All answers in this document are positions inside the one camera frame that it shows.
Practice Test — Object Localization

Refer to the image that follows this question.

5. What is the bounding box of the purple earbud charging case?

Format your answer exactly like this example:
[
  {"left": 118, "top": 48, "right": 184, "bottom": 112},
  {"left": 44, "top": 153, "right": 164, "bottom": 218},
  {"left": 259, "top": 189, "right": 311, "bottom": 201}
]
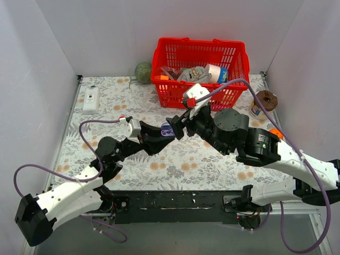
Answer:
[{"left": 160, "top": 122, "right": 175, "bottom": 137}]

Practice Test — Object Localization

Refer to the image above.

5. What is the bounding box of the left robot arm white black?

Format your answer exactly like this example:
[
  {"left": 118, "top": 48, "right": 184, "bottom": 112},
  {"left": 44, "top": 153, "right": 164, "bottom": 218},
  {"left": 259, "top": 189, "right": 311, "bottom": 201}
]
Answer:
[{"left": 15, "top": 117, "right": 175, "bottom": 247}]

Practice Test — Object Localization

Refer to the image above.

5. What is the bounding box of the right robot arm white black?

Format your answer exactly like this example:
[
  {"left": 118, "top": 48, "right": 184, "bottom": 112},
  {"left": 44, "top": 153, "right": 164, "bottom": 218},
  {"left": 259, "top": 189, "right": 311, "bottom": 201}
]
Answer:
[{"left": 167, "top": 106, "right": 339, "bottom": 211}]

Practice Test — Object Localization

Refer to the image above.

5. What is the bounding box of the orange fruit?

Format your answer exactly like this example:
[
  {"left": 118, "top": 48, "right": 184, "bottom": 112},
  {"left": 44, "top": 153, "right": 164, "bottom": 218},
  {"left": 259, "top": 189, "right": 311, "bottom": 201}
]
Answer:
[{"left": 269, "top": 129, "right": 284, "bottom": 140}]

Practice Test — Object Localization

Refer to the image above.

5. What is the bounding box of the small orange item in basket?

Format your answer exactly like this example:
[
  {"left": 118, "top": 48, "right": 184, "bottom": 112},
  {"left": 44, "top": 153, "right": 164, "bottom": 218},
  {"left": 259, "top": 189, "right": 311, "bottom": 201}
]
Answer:
[{"left": 155, "top": 75, "right": 169, "bottom": 81}]

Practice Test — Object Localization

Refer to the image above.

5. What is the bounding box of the dark red snack packet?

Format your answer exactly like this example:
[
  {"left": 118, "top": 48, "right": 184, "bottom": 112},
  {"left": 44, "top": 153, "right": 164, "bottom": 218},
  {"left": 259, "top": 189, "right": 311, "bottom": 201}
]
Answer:
[{"left": 160, "top": 66, "right": 182, "bottom": 80}]

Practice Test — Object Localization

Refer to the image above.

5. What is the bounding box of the brown lidded jar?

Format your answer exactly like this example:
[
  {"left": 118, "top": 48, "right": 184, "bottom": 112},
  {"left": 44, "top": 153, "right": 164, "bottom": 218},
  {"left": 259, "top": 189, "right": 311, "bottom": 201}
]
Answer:
[{"left": 250, "top": 90, "right": 278, "bottom": 120}]

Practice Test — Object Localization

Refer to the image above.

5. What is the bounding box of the blue white paper roll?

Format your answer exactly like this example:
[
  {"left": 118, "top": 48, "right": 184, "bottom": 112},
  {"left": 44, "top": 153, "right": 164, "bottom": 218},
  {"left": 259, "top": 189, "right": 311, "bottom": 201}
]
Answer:
[{"left": 205, "top": 64, "right": 229, "bottom": 84}]

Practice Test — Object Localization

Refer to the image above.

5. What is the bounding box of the white rectangular device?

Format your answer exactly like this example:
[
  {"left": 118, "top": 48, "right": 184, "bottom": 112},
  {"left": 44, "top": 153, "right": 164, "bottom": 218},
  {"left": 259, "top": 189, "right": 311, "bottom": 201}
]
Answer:
[{"left": 82, "top": 87, "right": 100, "bottom": 115}]

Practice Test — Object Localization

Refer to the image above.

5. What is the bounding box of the red plastic shopping basket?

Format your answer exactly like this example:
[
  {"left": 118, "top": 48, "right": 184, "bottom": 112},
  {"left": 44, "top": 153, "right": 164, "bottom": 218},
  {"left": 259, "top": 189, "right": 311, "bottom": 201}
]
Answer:
[{"left": 151, "top": 38, "right": 250, "bottom": 108}]

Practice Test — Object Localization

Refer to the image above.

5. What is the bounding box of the green round melon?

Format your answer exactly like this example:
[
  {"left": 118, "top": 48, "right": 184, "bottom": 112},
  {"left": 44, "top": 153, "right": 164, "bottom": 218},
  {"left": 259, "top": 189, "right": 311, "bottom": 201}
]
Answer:
[{"left": 135, "top": 62, "right": 152, "bottom": 84}]

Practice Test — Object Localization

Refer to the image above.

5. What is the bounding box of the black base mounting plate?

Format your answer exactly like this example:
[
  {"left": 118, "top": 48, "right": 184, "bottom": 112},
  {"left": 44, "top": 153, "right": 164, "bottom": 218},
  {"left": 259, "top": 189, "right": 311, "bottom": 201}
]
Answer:
[{"left": 82, "top": 190, "right": 274, "bottom": 224}]

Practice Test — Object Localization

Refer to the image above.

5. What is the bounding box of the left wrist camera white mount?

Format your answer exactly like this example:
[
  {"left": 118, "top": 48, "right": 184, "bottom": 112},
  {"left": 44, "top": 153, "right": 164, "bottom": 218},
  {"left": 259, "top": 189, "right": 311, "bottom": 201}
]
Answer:
[{"left": 119, "top": 116, "right": 141, "bottom": 144}]

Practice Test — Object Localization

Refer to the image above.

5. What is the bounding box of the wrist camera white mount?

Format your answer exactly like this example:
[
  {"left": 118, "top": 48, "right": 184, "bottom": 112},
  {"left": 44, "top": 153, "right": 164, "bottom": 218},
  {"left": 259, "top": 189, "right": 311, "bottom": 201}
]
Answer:
[
  {"left": 119, "top": 116, "right": 141, "bottom": 144},
  {"left": 182, "top": 83, "right": 211, "bottom": 119}
]

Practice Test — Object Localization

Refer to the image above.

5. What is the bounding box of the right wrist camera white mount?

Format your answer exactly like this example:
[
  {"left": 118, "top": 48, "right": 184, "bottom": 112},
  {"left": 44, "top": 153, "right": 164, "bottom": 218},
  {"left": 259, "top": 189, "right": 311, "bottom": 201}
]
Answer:
[{"left": 182, "top": 83, "right": 211, "bottom": 119}]

